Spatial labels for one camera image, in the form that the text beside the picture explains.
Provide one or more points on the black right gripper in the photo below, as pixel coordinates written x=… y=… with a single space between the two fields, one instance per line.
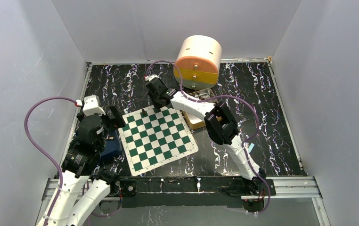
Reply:
x=156 y=105

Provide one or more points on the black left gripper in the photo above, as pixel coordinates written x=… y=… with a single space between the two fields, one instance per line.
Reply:
x=118 y=120

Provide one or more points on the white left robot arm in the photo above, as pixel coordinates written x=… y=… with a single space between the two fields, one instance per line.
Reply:
x=79 y=189

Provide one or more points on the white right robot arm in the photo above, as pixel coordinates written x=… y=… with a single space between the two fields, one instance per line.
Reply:
x=220 y=123

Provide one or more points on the green white chess board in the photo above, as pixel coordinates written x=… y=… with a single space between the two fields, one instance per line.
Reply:
x=154 y=140

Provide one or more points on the blue tin tray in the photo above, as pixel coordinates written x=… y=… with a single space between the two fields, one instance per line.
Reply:
x=113 y=147

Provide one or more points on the small white blue tag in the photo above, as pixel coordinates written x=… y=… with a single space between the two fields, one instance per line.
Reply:
x=249 y=147

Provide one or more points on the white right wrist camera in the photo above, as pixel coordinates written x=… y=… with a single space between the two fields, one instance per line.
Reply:
x=150 y=77

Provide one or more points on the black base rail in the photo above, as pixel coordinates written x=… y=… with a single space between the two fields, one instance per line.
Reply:
x=232 y=191

